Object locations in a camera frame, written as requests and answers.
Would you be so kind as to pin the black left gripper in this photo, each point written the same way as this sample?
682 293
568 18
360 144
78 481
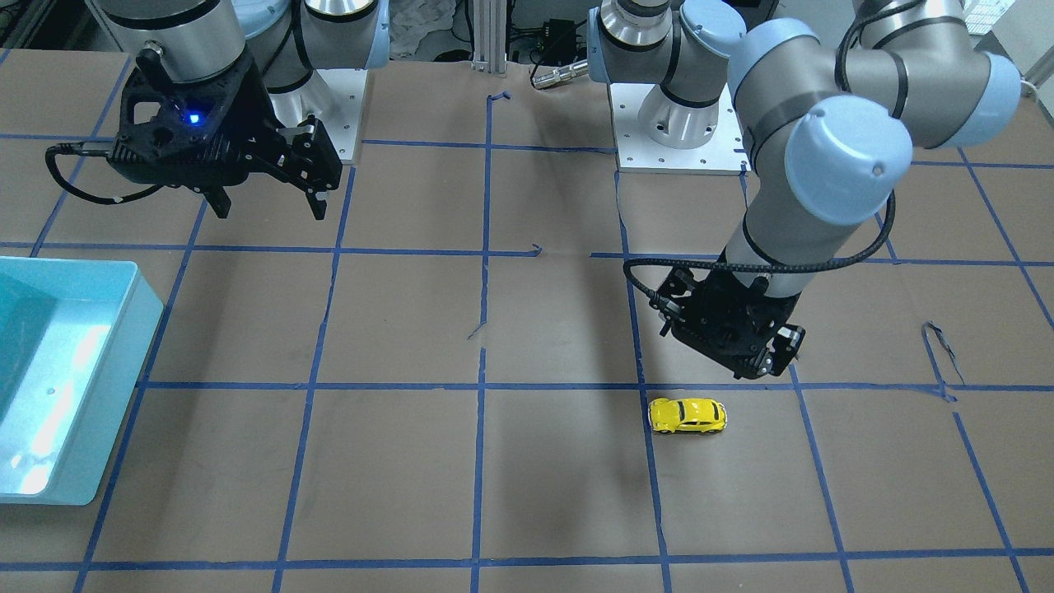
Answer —
788 342

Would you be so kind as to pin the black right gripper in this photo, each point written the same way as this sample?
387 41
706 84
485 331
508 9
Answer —
249 121

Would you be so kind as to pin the yellow beetle toy car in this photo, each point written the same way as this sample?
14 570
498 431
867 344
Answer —
696 415

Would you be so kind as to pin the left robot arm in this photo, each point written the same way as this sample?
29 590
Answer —
830 132

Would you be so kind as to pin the light blue plastic bin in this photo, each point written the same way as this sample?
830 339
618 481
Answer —
74 336

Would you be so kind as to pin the brown paper table cover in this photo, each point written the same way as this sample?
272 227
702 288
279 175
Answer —
444 385

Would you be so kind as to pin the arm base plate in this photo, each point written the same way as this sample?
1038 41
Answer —
336 98
655 135

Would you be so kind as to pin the aluminium frame post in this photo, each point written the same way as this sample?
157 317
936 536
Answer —
489 36

